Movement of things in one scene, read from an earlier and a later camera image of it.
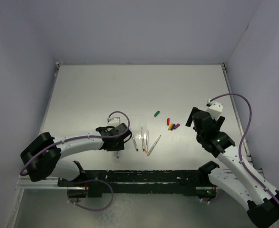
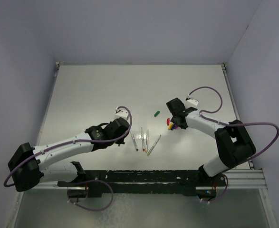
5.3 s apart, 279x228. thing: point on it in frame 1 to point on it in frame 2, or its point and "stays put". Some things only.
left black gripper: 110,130 stays put
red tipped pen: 143,142 stays put
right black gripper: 218,122 to 181,126
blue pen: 135,143 stays put
